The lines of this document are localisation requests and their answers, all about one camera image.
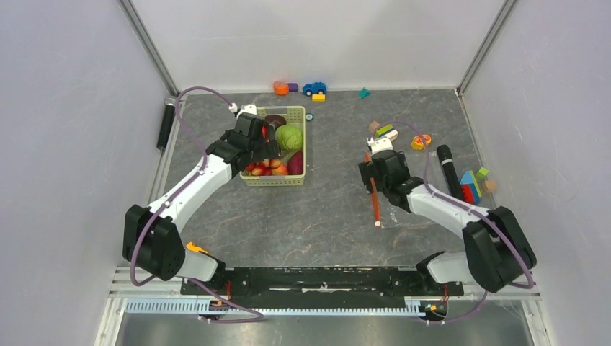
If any dark brown mangosteen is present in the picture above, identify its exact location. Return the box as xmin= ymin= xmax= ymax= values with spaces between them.
xmin=264 ymin=114 xmax=287 ymax=130

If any clear zip top bag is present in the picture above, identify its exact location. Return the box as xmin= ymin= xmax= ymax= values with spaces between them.
xmin=363 ymin=151 xmax=433 ymax=229

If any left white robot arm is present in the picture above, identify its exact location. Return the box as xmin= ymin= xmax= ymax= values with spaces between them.
xmin=122 ymin=105 xmax=280 ymax=294

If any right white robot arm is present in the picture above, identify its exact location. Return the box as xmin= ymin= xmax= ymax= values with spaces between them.
xmin=358 ymin=150 xmax=537 ymax=294

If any wooden cube near bag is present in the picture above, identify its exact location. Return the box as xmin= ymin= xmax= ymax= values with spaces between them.
xmin=368 ymin=121 xmax=380 ymax=134

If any green cabbage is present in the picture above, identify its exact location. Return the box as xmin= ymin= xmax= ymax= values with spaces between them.
xmin=276 ymin=125 xmax=303 ymax=152

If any green blue white brick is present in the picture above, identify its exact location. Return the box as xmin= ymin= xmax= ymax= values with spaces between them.
xmin=375 ymin=124 xmax=398 ymax=141

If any yellow orange butterfly toy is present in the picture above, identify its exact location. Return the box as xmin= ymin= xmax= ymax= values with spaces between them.
xmin=411 ymin=134 xmax=432 ymax=151

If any orange peach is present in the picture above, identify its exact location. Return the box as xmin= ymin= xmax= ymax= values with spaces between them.
xmin=271 ymin=164 xmax=289 ymax=176

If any green plastic basket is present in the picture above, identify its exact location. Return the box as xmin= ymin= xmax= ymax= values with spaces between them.
xmin=240 ymin=105 xmax=307 ymax=187

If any purple sweet potato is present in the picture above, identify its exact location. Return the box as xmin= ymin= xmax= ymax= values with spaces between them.
xmin=287 ymin=151 xmax=304 ymax=175

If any black microphone right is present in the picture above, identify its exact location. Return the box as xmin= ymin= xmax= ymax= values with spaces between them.
xmin=437 ymin=144 xmax=464 ymax=200

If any black microphone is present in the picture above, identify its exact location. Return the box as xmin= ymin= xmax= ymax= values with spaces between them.
xmin=437 ymin=144 xmax=464 ymax=200
xmin=156 ymin=97 xmax=177 ymax=151

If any yellow block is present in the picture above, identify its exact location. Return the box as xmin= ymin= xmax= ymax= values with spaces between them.
xmin=311 ymin=94 xmax=326 ymax=102

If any blue toy car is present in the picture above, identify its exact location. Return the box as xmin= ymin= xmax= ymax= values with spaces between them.
xmin=302 ymin=81 xmax=327 ymax=97

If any teal block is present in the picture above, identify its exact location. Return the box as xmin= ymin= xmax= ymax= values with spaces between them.
xmin=359 ymin=88 xmax=370 ymax=99

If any multicolour block stack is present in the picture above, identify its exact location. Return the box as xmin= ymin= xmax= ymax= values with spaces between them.
xmin=460 ymin=170 xmax=482 ymax=205

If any black microphone left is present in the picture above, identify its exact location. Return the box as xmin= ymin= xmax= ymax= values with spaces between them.
xmin=156 ymin=97 xmax=177 ymax=151

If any small green cube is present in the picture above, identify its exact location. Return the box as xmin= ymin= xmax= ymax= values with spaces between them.
xmin=476 ymin=167 xmax=489 ymax=179

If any wooden cube right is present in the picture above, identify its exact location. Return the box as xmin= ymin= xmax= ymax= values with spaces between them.
xmin=482 ymin=180 xmax=497 ymax=193

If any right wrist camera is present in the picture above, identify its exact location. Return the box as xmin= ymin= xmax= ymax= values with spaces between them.
xmin=367 ymin=137 xmax=393 ymax=155

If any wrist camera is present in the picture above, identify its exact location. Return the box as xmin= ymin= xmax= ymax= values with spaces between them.
xmin=367 ymin=137 xmax=393 ymax=155
xmin=228 ymin=103 xmax=258 ymax=117

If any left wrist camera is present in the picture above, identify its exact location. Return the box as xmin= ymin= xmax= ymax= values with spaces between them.
xmin=228 ymin=103 xmax=258 ymax=117

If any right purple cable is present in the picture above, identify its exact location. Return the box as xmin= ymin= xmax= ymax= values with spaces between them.
xmin=391 ymin=120 xmax=535 ymax=326

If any purple cable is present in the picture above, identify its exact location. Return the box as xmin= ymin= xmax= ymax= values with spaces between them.
xmin=391 ymin=120 xmax=535 ymax=326
xmin=130 ymin=86 xmax=264 ymax=324

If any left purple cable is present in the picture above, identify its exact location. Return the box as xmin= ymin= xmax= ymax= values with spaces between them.
xmin=130 ymin=86 xmax=264 ymax=324

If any orange ring toy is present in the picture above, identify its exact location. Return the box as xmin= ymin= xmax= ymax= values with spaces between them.
xmin=272 ymin=81 xmax=290 ymax=96

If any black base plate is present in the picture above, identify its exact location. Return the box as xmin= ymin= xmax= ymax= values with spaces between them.
xmin=207 ymin=267 xmax=464 ymax=309

